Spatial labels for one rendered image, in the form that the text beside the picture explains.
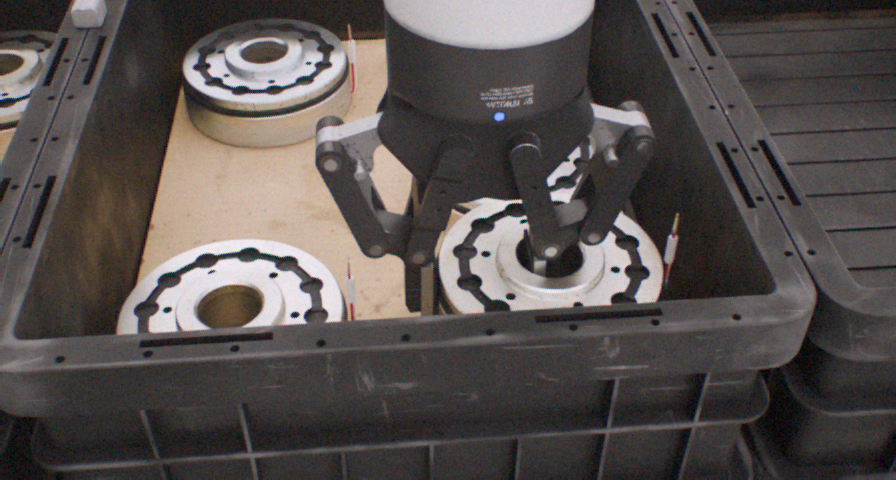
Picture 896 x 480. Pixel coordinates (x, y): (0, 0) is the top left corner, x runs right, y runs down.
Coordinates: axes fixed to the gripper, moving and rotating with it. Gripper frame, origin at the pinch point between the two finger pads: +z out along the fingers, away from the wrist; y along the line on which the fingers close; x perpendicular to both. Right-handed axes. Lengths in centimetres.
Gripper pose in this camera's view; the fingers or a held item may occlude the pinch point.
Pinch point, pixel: (480, 280)
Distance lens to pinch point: 43.9
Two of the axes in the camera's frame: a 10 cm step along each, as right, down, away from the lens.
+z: 0.0, 7.6, 6.6
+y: 10.0, -0.6, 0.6
